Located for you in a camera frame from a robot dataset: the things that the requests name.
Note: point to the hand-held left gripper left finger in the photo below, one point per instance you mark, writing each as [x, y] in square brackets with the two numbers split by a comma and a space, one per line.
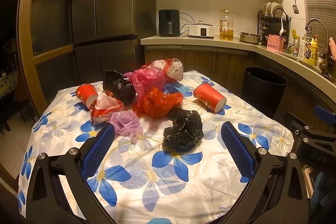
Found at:
[101, 150]

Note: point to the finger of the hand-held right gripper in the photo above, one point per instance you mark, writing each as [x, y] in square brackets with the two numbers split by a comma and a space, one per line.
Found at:
[324, 110]

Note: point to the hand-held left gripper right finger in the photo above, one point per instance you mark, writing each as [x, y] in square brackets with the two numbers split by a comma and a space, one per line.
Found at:
[236, 150]

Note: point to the purple plastic bag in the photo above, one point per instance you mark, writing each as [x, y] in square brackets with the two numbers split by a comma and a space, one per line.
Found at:
[123, 123]

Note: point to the red and white plastic bag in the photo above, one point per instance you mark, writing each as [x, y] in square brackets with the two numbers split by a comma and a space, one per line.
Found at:
[105, 106]
[170, 67]

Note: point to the black plastic bag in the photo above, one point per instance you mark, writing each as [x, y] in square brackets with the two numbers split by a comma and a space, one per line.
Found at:
[120, 90]
[183, 132]

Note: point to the red paper cup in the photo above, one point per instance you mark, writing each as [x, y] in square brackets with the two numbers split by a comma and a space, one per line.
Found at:
[85, 92]
[206, 96]

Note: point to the black trash bin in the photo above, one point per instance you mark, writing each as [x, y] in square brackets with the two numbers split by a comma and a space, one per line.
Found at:
[262, 92]

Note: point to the pink plastic bag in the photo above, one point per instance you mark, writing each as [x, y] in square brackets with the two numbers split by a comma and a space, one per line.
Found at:
[149, 79]

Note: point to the person's right hand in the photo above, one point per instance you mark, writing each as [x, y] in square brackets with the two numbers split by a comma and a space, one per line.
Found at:
[321, 187]

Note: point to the yellow detergent bottle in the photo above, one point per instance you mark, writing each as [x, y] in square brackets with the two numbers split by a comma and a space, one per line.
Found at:
[313, 53]

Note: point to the pink cloth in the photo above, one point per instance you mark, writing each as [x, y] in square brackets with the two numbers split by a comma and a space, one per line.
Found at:
[332, 48]

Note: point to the blue floral tablecloth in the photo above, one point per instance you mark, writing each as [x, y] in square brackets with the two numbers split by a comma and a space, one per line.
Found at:
[183, 187]

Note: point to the white plastic bottle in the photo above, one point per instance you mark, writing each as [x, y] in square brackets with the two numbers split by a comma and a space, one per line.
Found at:
[303, 45]

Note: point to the silver drink can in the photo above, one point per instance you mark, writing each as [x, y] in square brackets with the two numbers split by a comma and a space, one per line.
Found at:
[296, 48]

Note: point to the pink utensil basket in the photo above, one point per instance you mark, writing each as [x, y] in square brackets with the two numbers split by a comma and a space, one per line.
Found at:
[274, 43]

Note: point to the steel kitchen faucet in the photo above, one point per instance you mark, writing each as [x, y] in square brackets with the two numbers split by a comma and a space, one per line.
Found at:
[315, 20]

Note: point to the white spoon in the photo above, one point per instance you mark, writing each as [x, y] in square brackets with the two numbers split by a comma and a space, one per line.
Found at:
[282, 26]

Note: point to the bundle of black chopsticks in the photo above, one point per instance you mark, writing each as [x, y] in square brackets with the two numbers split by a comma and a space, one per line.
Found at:
[288, 21]

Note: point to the wooden kitchen counter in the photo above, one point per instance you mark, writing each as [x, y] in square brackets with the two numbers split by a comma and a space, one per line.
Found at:
[197, 58]

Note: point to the steel bowl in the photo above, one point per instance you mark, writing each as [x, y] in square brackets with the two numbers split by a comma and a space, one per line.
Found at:
[249, 37]

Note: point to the black dish rack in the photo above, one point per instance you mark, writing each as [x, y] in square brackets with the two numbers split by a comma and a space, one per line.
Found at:
[262, 22]

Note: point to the white plate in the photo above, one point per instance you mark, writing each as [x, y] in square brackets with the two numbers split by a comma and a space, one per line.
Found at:
[277, 7]
[267, 8]

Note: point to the cooking oil bottle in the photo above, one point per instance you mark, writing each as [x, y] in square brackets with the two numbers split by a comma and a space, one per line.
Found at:
[226, 29]

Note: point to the white slow cooker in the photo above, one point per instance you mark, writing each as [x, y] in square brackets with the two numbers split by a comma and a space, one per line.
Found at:
[200, 29]

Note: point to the wooden glass door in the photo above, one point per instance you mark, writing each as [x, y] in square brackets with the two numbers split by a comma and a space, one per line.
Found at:
[50, 16]

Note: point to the black air fryer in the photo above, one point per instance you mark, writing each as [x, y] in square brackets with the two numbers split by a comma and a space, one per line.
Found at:
[168, 22]

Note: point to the dark grey refrigerator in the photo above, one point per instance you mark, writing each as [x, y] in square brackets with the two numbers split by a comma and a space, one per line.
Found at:
[113, 3]

